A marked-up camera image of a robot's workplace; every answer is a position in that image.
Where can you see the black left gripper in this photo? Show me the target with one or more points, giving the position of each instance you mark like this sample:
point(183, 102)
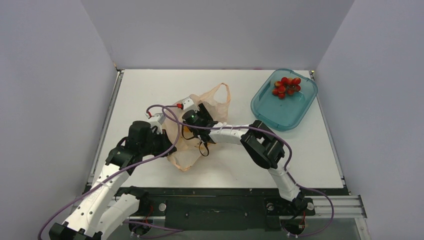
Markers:
point(163, 137)

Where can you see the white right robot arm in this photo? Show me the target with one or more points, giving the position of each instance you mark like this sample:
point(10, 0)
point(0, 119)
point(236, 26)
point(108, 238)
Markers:
point(260, 143)

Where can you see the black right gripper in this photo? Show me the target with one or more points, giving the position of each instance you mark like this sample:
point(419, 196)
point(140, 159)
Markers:
point(205, 117)

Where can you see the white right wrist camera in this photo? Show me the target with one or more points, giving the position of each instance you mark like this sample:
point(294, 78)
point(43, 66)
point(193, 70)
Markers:
point(187, 104)

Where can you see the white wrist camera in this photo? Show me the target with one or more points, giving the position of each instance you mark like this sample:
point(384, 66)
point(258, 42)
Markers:
point(156, 118)
point(187, 104)

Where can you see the teal plastic tray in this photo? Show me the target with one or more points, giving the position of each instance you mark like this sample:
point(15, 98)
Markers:
point(283, 114)

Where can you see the red fake grape bunch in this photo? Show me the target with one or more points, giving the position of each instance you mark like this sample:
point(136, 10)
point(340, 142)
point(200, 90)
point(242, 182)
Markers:
point(287, 86)

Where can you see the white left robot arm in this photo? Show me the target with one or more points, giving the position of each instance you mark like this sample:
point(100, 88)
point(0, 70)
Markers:
point(94, 219)

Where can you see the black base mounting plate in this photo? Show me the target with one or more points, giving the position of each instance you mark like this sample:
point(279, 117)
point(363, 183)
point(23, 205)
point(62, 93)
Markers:
point(226, 209)

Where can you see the orange translucent plastic bag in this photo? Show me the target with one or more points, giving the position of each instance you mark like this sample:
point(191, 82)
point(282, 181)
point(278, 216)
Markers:
point(188, 151)

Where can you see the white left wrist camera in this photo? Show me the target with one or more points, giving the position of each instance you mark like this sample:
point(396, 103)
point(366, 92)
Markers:
point(156, 118)

